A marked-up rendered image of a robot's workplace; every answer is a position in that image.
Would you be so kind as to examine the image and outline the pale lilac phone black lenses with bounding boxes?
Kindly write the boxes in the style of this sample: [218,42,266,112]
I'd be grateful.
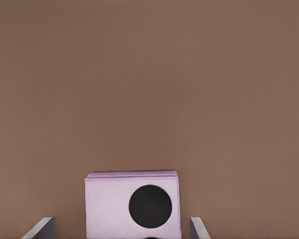
[84,170,182,239]

